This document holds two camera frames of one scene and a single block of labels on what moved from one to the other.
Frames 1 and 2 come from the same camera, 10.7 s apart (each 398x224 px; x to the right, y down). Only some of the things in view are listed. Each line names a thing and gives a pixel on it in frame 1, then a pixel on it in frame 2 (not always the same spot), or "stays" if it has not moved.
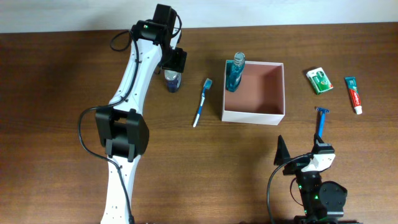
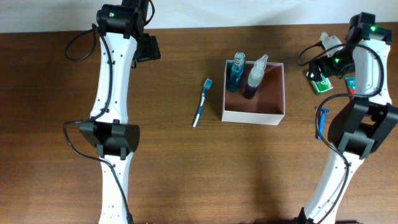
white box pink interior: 260,98 stays
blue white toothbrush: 208,84 stays
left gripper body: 178,60 → 148,50
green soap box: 319,81 stays
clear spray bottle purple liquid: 173,79 → 255,77
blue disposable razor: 323,111 stays
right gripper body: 300,166 → 315,73
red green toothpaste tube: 352,85 stays
